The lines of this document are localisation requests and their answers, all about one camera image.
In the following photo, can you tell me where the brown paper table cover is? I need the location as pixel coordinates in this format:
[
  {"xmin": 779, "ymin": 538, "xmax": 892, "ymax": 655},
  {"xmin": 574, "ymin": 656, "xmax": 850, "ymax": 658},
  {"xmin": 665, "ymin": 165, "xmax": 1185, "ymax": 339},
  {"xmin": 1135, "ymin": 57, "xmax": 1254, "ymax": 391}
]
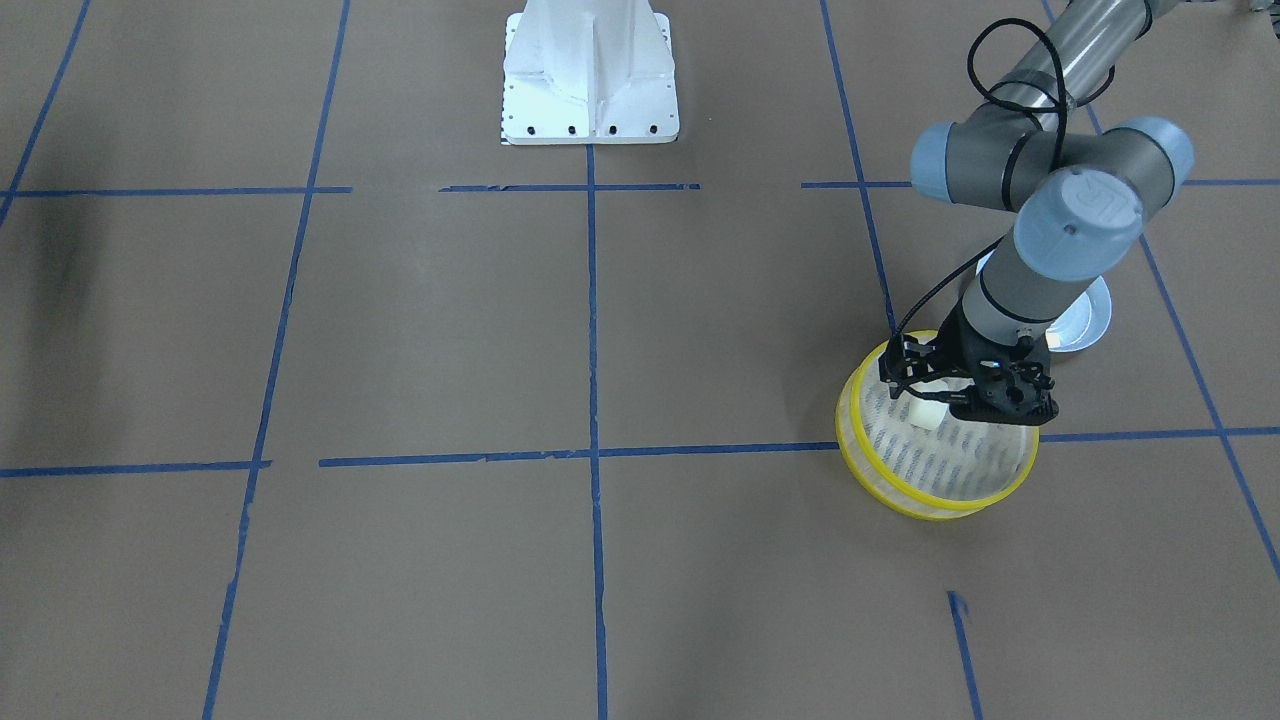
[{"xmin": 3, "ymin": 1, "xmax": 1277, "ymax": 719}]

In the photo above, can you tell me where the pale white bun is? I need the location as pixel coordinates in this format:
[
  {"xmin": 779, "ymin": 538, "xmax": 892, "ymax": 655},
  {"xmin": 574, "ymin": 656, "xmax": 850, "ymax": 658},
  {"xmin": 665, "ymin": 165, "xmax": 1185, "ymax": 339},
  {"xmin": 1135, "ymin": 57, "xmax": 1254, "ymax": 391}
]
[{"xmin": 906, "ymin": 379, "xmax": 951, "ymax": 430}]

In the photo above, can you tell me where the light blue plate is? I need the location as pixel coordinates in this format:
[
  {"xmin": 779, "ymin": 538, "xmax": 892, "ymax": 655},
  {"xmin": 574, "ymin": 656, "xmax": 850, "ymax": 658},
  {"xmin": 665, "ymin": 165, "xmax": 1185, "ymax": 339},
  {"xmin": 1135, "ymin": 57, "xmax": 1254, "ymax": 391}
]
[{"xmin": 960, "ymin": 243, "xmax": 1112, "ymax": 354}]

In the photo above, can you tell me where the white camera mast base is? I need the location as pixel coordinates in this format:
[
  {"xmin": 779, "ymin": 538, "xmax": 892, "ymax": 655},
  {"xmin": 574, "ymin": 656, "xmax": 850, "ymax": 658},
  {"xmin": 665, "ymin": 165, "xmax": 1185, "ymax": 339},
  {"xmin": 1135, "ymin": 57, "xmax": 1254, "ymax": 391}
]
[{"xmin": 500, "ymin": 1, "xmax": 681, "ymax": 146}]

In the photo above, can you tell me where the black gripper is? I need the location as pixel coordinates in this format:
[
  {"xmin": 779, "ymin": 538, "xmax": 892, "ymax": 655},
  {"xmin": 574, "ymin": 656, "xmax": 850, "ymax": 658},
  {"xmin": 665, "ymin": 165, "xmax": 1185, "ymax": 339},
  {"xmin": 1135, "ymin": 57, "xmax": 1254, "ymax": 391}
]
[{"xmin": 878, "ymin": 307, "xmax": 1059, "ymax": 423}]

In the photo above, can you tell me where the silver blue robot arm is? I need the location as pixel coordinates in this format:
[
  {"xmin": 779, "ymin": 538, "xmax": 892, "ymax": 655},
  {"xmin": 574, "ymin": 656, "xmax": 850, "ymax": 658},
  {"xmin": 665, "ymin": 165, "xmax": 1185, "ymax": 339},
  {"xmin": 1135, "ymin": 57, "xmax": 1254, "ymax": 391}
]
[{"xmin": 878, "ymin": 1, "xmax": 1196, "ymax": 427}]

